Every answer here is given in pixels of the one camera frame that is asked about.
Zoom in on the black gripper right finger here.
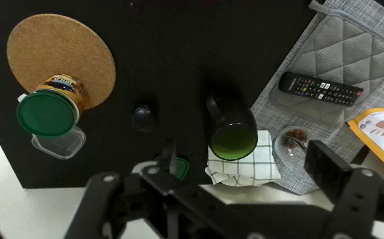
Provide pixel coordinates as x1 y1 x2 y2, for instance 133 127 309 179
303 139 354 206

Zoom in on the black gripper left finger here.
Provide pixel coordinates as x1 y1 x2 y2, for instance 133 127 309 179
130 138 202 200

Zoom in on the black Samsung remote control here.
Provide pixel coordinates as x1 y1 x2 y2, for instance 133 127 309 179
277 70 363 107

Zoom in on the green square plastic lid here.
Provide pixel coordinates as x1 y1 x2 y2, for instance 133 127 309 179
156 151 190 183

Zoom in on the clear drinking glass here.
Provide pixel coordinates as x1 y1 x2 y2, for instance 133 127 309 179
271 125 312 171

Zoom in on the small black object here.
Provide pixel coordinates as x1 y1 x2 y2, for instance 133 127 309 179
129 103 157 133

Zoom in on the white checkered cloth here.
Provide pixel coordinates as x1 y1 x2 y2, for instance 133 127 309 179
203 129 281 187

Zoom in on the black side table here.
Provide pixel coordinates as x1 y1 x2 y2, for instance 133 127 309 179
0 0 384 190

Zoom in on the grey quilted pot holder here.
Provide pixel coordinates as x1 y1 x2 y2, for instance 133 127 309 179
248 0 384 134

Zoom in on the jar with green lid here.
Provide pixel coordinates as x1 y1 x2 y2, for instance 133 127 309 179
15 73 89 138

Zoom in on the round cork mat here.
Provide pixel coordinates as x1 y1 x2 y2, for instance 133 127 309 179
5 12 117 111

